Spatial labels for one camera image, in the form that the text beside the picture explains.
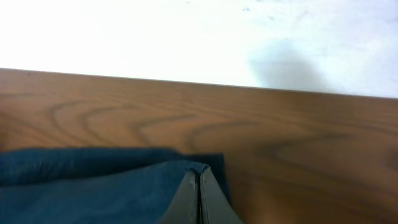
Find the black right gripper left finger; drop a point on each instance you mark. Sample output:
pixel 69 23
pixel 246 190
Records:
pixel 183 208

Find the navy blue shorts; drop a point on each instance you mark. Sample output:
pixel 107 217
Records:
pixel 97 184

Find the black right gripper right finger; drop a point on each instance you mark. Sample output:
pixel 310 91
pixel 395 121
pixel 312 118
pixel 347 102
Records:
pixel 214 206

